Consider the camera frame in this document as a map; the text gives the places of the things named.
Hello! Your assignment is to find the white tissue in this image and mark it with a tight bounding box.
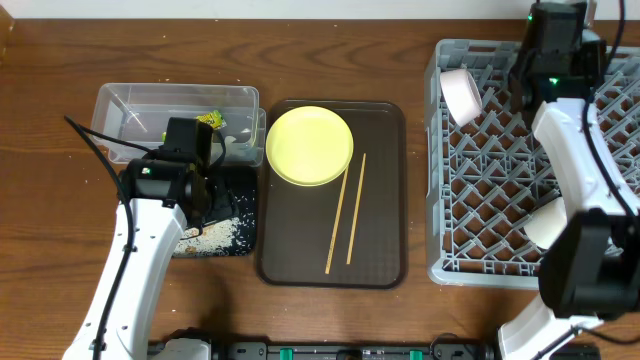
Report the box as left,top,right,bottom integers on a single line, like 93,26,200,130
221,128,253,147

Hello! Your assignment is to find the green snack wrapper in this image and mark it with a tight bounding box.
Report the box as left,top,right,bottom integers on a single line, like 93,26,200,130
161,110,226,145

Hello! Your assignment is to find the pink bowl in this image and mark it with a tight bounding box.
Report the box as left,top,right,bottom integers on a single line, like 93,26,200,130
440,69,483,127

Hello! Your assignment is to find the wooden chopstick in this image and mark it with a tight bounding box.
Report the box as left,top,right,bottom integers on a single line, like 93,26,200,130
324,166,349,275
346,153,367,265

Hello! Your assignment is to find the white cup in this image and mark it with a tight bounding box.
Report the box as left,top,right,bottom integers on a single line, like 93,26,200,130
523,197,567,249

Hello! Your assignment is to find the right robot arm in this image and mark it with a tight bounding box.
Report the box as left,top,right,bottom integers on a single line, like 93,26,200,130
498,27,639,359

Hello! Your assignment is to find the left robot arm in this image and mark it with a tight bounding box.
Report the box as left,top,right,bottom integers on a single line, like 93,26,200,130
64,159,238,359

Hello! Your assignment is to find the black waste tray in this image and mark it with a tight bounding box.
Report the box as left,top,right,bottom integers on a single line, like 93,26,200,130
169,165,260,261

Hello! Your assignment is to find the clear plastic waste bin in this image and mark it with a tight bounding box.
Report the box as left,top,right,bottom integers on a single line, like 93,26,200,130
91,83,266,167

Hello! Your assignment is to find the grey plastic dishwasher rack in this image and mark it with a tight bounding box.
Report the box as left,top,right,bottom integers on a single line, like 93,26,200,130
424,39,639,290

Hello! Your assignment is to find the dark brown serving tray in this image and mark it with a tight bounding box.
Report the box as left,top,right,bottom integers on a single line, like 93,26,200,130
255,100,407,289

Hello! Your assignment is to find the yellow plate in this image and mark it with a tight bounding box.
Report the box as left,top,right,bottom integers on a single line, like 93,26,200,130
266,106,354,187

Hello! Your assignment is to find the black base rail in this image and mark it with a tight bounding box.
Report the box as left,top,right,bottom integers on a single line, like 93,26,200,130
147,328,499,360

